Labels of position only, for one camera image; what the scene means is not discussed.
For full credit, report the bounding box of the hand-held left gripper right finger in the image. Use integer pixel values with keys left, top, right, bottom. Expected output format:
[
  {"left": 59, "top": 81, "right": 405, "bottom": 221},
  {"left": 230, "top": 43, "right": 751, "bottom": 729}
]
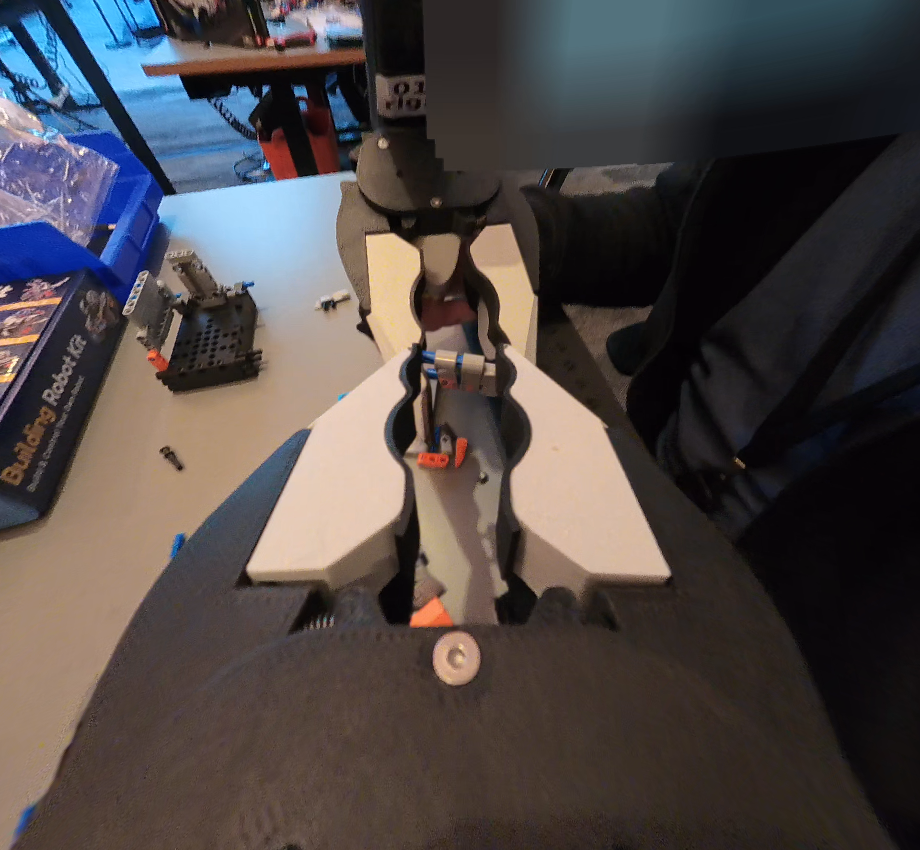
[{"left": 482, "top": 352, "right": 674, "bottom": 604}]

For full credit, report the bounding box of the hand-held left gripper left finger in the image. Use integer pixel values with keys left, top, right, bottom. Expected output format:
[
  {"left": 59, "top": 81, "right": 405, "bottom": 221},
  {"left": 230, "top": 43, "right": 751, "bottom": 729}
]
[{"left": 245, "top": 347, "right": 432, "bottom": 599}]

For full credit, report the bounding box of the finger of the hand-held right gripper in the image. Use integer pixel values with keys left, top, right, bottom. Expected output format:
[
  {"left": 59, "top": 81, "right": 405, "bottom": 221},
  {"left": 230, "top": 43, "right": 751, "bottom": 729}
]
[
  {"left": 363, "top": 228, "right": 435, "bottom": 365},
  {"left": 458, "top": 222, "right": 540, "bottom": 365}
]

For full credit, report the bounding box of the grey building beam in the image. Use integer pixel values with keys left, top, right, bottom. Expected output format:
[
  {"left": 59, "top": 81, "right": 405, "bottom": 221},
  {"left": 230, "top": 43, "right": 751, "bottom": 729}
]
[
  {"left": 417, "top": 346, "right": 464, "bottom": 391},
  {"left": 455, "top": 352, "right": 516, "bottom": 395}
]

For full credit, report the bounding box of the small orange connector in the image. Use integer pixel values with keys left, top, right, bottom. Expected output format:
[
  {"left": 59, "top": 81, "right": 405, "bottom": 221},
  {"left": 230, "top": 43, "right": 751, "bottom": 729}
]
[{"left": 417, "top": 431, "right": 471, "bottom": 471}]

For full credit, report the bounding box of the person's right forearm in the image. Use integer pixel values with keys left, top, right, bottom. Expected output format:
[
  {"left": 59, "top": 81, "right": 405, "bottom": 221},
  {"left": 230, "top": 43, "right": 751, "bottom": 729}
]
[{"left": 521, "top": 161, "right": 698, "bottom": 316}]

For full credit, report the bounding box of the person's right hand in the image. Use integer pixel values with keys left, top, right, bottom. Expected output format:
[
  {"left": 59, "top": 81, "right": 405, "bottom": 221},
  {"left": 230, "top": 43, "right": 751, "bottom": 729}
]
[{"left": 426, "top": 290, "right": 472, "bottom": 331}]

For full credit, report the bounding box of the small orange part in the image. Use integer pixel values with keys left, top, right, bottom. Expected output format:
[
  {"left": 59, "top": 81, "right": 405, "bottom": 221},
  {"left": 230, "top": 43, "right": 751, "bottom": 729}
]
[{"left": 410, "top": 595, "right": 455, "bottom": 630}]

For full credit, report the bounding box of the background wooden desk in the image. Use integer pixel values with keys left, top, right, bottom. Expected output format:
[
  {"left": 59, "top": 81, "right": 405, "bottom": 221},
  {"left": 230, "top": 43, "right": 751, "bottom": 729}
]
[{"left": 141, "top": 17, "right": 378, "bottom": 190}]

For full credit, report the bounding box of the person's dark clothing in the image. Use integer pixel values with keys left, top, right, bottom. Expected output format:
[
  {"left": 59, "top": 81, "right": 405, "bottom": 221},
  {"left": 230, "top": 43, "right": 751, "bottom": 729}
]
[{"left": 604, "top": 132, "right": 920, "bottom": 850}]

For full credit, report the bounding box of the robot kit box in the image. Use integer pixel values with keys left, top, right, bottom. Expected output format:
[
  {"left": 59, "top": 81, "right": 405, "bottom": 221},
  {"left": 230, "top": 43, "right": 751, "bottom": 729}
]
[{"left": 0, "top": 265, "right": 133, "bottom": 530}]

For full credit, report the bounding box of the blue plastic bin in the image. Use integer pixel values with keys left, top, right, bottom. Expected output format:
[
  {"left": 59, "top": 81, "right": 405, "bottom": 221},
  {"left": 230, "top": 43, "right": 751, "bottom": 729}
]
[{"left": 0, "top": 129, "right": 168, "bottom": 298}]

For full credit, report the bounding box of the black steel pillar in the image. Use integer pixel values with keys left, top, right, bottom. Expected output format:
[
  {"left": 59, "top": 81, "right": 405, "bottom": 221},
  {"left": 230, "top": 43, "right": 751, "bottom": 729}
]
[{"left": 0, "top": 0, "right": 176, "bottom": 201}]

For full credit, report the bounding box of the clear plastic bag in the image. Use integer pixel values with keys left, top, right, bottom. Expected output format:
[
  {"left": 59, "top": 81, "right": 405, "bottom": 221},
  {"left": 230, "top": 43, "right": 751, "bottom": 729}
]
[{"left": 0, "top": 97, "right": 119, "bottom": 244}]

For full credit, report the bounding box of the black base plate assembly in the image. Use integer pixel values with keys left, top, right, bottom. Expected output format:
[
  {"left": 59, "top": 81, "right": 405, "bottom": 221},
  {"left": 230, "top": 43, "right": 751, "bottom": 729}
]
[{"left": 124, "top": 248, "right": 265, "bottom": 394}]

